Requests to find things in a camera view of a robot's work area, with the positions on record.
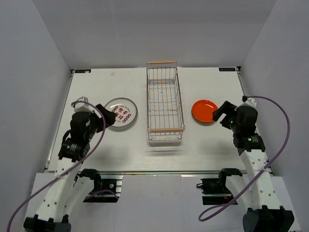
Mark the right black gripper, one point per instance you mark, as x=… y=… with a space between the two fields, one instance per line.
x=227 y=108

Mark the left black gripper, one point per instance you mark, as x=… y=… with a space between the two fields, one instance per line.
x=110 y=116

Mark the white plate with red print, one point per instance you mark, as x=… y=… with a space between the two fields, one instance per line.
x=125 y=109

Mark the orange plate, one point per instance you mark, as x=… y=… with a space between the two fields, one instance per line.
x=202 y=111

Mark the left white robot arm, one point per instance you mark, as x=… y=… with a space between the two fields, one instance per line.
x=71 y=184

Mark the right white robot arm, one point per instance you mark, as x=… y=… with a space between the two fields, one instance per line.
x=263 y=211

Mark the right blue table sticker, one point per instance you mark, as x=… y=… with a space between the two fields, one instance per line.
x=227 y=69

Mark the blue table sticker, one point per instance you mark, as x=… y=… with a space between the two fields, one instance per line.
x=82 y=71
x=227 y=69

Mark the left blue table sticker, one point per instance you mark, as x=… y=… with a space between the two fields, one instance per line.
x=82 y=71

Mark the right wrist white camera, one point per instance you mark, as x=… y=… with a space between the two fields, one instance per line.
x=247 y=101

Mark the wrist white camera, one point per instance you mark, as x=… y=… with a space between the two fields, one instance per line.
x=247 y=101
x=82 y=105

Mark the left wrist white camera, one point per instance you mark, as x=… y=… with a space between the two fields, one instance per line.
x=82 y=105

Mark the metal wire dish rack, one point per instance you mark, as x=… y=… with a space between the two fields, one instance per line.
x=165 y=121

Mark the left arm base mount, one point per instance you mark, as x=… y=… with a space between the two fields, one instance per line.
x=107 y=192

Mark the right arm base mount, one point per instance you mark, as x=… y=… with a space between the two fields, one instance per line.
x=212 y=192

